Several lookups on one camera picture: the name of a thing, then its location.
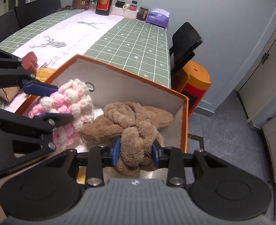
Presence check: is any purple tissue pack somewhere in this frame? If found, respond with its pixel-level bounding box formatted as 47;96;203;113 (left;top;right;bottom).
146;8;170;28

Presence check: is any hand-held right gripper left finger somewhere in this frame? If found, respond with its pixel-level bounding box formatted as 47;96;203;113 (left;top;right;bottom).
44;137;122;187

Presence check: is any wooden radio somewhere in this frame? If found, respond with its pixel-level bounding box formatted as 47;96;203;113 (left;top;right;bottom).
0;85;21;103

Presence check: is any green checked tablecloth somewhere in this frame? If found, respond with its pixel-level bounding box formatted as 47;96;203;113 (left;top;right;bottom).
0;8;173;90

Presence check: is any white box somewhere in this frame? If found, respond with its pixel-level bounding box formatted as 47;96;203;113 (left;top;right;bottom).
111;5;139;20

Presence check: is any white table runner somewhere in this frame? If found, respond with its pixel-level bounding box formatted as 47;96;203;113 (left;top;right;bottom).
0;9;125;114

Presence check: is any red cloth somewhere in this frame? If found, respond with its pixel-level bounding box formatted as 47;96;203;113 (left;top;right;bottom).
21;52;38;74

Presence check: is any pink and white crochet piece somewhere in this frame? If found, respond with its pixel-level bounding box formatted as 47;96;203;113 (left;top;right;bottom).
28;78;95;149

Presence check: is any black chair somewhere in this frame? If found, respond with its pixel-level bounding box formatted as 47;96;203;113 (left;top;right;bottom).
0;9;21;48
14;0;62;30
169;22;203;77

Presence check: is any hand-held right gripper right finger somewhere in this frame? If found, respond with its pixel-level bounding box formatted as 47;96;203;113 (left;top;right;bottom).
151;143;227;186

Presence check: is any beige wardrobe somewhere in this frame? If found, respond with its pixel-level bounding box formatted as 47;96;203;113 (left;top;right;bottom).
235;10;276;133

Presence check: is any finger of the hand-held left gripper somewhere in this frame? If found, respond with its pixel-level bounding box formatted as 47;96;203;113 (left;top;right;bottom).
0;108;74;160
0;44;59;97

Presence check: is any orange cardboard box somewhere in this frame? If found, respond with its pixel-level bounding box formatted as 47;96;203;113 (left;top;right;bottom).
16;54;190;184

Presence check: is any brown plush toy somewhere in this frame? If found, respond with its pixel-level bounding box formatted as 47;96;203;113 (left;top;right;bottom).
80;101;174;177

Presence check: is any red plastic stool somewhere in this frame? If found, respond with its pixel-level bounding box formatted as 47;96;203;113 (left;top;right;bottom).
181;83;207;116

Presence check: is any orange plastic stool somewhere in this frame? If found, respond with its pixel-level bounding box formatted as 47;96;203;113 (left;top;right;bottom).
175;60;212;95

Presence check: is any dark glass jar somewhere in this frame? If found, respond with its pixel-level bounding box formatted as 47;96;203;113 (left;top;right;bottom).
136;7;150;21

